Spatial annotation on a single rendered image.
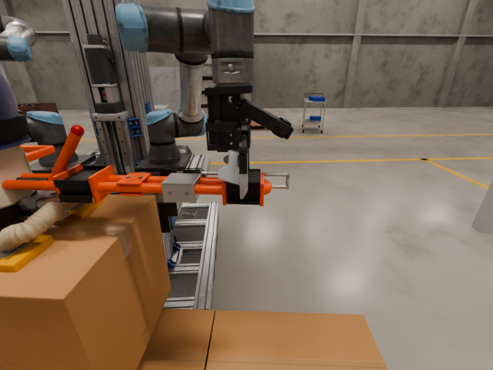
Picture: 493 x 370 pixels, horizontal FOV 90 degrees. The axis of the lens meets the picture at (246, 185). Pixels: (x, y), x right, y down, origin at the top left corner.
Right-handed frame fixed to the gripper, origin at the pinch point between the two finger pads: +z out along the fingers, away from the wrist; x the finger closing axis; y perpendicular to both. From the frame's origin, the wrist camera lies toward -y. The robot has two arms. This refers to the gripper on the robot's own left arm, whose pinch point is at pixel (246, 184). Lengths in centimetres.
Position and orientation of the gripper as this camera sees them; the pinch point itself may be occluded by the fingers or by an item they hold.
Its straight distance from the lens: 53.4
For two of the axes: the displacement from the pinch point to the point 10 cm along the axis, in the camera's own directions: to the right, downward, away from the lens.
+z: 0.1, 9.2, 4.0
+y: -10.0, -0.1, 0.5
